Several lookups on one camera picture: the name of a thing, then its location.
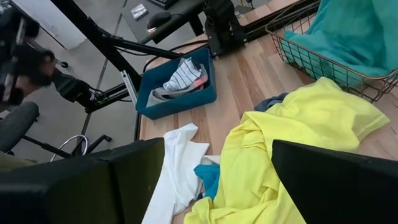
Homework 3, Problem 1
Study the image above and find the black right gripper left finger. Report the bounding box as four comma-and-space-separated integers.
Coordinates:
0, 137, 166, 224

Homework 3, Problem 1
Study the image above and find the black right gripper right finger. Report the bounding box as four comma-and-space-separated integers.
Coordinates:
271, 139, 398, 224

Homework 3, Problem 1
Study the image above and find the yellow shirt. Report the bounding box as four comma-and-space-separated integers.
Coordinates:
183, 76, 391, 224

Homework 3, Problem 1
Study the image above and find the white shirt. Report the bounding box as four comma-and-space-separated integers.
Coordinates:
141, 122, 221, 224

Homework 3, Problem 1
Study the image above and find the grey blue sock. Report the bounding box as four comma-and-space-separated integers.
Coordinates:
254, 92, 290, 113

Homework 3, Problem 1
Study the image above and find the grey pink striped sock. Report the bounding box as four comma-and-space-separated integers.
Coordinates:
145, 63, 210, 109

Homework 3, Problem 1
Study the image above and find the blue garment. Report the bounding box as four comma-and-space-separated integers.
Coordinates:
193, 164, 221, 200

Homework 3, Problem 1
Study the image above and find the white striped sock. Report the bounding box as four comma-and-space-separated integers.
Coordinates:
162, 57, 203, 92

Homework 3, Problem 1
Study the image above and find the teal garment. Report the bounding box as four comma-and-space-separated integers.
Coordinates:
281, 0, 398, 90

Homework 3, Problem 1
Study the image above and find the black office chair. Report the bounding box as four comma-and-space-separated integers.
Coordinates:
0, 100, 113, 163

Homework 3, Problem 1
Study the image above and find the blue plastic tray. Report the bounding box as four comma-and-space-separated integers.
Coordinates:
135, 47, 218, 121

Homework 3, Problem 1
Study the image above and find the silver foil packet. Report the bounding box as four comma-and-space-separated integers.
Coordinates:
129, 3, 149, 21

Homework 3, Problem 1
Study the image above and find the black computer mouse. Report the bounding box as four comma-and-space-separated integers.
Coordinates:
146, 11, 173, 32

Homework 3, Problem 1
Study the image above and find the black keyboard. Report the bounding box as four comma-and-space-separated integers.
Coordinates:
147, 0, 180, 10

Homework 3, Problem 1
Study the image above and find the grey desk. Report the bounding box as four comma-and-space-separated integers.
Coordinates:
120, 0, 206, 45

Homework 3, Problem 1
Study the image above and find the black aluminium stand frame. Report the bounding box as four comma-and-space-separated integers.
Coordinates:
49, 0, 187, 142

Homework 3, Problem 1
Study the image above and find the copper wire basket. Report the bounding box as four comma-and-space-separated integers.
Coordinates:
265, 0, 398, 104

